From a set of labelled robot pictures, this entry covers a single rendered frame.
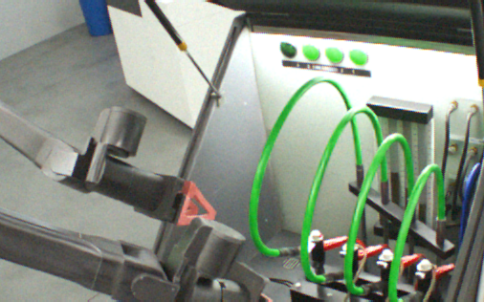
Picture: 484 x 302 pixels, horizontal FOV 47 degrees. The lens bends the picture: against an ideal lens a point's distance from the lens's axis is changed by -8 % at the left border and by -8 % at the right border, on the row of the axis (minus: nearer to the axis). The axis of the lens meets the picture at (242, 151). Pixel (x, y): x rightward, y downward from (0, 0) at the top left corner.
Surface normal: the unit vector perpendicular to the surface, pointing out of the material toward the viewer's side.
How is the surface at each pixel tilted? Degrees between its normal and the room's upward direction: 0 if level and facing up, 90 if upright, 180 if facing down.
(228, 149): 90
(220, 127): 90
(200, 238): 77
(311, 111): 90
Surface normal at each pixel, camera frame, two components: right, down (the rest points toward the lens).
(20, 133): -0.43, -0.38
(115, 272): 0.32, 0.15
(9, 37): 0.71, 0.23
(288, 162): -0.58, 0.48
